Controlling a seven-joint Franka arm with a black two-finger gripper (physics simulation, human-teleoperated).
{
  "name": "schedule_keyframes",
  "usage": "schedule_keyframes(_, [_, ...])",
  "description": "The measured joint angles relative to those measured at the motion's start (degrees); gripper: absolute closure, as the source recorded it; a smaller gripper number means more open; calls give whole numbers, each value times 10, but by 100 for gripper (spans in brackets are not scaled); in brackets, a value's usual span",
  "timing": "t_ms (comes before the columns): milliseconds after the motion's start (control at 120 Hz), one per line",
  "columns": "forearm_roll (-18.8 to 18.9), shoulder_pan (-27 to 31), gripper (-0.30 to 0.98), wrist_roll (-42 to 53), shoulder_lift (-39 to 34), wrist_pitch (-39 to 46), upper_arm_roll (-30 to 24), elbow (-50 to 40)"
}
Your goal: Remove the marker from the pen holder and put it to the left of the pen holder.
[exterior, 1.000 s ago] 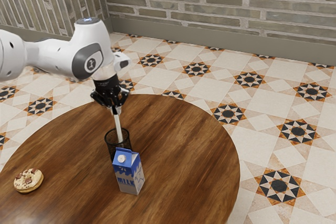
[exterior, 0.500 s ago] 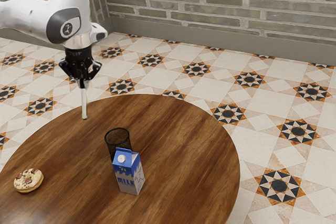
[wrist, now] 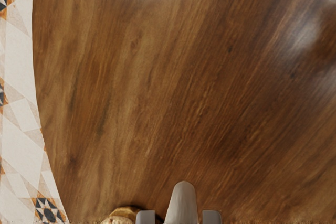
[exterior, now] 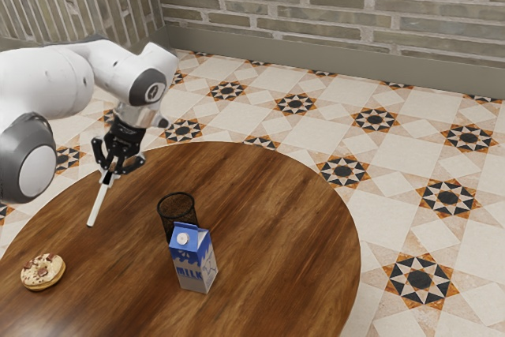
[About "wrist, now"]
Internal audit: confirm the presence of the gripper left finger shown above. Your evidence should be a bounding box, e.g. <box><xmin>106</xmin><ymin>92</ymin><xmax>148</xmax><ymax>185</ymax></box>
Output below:
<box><xmin>135</xmin><ymin>210</ymin><xmax>156</xmax><ymax>224</ymax></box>

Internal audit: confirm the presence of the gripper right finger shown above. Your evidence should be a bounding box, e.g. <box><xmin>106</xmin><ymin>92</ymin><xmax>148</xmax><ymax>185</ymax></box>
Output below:
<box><xmin>202</xmin><ymin>210</ymin><xmax>223</xmax><ymax>224</ymax></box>

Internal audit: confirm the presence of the pale grey tapered object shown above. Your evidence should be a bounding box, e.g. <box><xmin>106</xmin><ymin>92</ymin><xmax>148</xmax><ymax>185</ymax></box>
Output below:
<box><xmin>163</xmin><ymin>180</ymin><xmax>200</xmax><ymax>224</ymax></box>

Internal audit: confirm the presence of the tan knobbly round object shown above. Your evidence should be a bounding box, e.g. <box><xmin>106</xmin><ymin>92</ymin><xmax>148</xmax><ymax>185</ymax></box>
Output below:
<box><xmin>100</xmin><ymin>206</ymin><xmax>141</xmax><ymax>224</ymax></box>

